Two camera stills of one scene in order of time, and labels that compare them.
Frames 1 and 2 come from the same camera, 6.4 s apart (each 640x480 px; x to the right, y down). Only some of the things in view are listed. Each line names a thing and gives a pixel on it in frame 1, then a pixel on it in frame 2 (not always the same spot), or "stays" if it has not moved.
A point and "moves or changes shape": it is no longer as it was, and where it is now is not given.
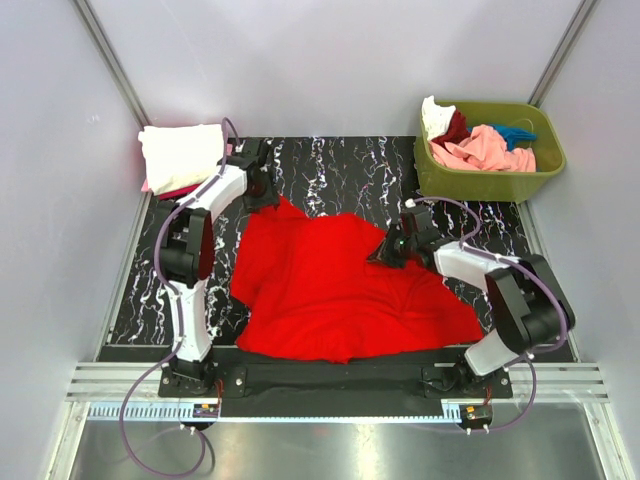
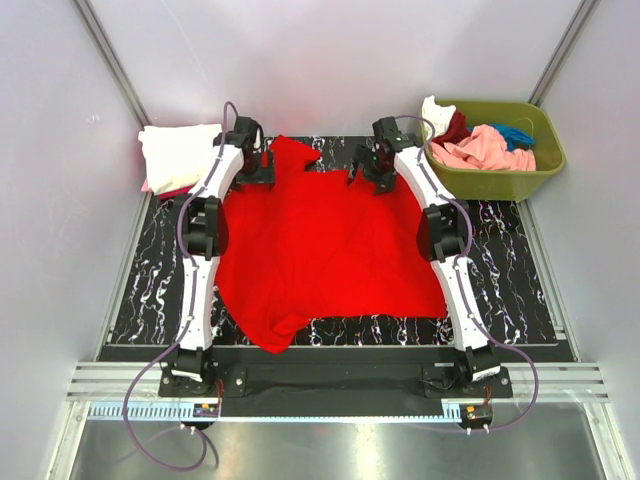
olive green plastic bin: [440, 182] stays
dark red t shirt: [457, 130] stays
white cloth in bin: [436, 118] stays
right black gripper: [383, 253] -> [382, 184]
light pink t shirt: [484, 148] stays
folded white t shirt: [180, 156] stays
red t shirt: [308, 289] moves or changes shape
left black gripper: [270, 199] -> [263, 175]
